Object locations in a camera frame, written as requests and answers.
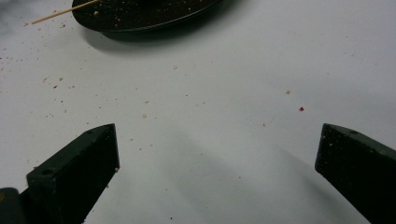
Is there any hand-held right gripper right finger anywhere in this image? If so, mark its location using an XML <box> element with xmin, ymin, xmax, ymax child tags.
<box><xmin>315</xmin><ymin>123</ymin><xmax>396</xmax><ymax>224</ymax></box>

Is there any wooden skewer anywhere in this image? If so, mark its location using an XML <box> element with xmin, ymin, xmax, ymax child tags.
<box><xmin>31</xmin><ymin>0</ymin><xmax>101</xmax><ymax>25</ymax></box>

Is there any black round plate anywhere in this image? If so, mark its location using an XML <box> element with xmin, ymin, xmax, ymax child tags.
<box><xmin>71</xmin><ymin>0</ymin><xmax>224</xmax><ymax>35</ymax></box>

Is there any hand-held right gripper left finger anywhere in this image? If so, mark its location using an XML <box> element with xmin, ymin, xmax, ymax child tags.
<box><xmin>26</xmin><ymin>123</ymin><xmax>120</xmax><ymax>224</ymax></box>

